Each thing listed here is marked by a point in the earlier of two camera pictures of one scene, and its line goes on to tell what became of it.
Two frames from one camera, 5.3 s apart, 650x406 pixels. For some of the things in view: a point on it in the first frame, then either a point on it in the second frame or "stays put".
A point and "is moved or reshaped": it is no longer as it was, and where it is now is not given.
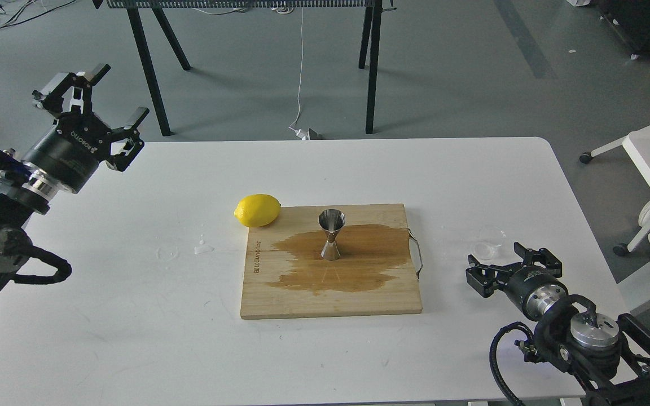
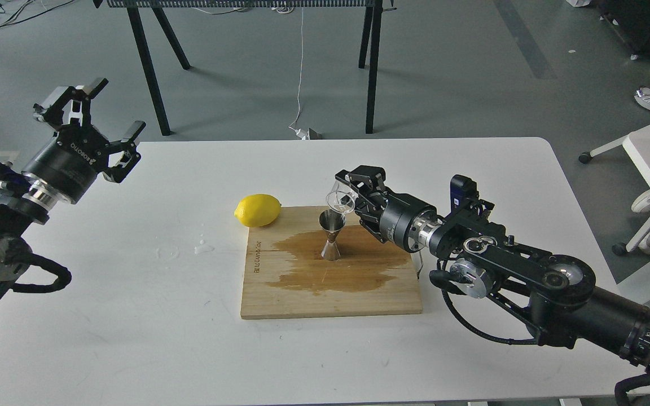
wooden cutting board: x=285 y=276 stays put
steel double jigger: x=332 y=221 stays put
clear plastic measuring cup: x=488 y=243 is moved or reshaped
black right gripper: x=534 y=290 to x=399 y=212
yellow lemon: x=257 y=210 stays put
